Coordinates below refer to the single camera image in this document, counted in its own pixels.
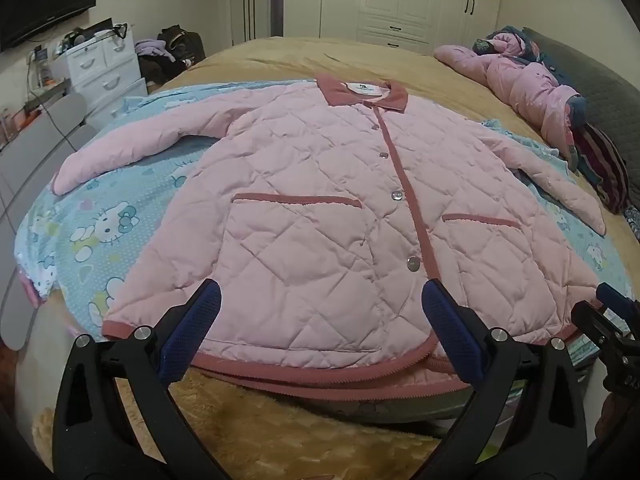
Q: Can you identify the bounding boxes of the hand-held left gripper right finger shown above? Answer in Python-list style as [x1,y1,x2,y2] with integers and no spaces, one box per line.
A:
[421,279,587,480]

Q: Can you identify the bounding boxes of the white plastic drawer chest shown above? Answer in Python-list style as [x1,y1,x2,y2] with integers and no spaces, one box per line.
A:
[52,35,148,116]

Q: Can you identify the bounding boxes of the black flat device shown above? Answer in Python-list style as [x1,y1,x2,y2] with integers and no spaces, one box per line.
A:
[75,17,115,43]

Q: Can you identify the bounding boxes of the purple clothes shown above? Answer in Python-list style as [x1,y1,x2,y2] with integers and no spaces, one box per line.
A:
[135,39,173,58]

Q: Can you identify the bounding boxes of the tan bed cover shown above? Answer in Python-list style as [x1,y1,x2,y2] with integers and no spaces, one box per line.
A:
[150,36,640,241]

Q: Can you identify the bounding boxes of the dark striped pillow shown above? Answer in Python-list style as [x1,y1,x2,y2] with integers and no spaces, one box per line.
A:
[572,122,631,216]

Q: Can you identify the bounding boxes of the golden fluffy blanket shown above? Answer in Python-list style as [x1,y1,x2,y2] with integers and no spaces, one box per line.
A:
[30,355,451,480]

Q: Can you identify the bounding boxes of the black bag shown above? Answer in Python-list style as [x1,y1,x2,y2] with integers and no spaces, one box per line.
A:
[157,25,207,68]

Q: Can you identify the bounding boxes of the person's dark clothing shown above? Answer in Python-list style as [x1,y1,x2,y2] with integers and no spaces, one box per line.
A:
[595,395,640,466]

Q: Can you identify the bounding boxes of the pink quilted jacket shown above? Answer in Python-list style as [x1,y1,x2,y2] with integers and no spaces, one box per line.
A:
[51,73,608,393]

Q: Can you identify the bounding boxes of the white glossy wardrobe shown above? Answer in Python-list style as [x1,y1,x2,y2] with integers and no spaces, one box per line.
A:
[282,0,506,58]

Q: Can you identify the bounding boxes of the pink puffy coat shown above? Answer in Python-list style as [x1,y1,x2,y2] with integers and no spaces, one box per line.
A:
[432,25,593,171]

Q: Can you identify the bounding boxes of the black cable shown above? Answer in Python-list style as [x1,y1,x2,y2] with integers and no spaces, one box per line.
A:
[25,52,81,153]

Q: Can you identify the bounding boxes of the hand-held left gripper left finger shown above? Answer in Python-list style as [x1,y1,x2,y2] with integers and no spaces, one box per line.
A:
[52,279,222,480]

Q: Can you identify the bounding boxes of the grey padded headboard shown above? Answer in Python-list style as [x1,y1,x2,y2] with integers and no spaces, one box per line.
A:
[522,27,640,181]

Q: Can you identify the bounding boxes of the white room door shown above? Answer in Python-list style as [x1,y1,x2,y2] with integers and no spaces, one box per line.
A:
[230,0,286,48]

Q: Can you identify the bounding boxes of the blue cartoon cat printed sheet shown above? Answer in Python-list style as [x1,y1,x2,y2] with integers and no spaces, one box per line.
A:
[14,80,633,401]

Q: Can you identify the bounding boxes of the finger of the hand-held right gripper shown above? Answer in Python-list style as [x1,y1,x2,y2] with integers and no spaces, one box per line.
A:
[570,300,640,358]
[596,282,640,323]

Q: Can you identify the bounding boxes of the dark clothes pile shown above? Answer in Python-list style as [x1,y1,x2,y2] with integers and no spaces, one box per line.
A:
[137,52,176,86]

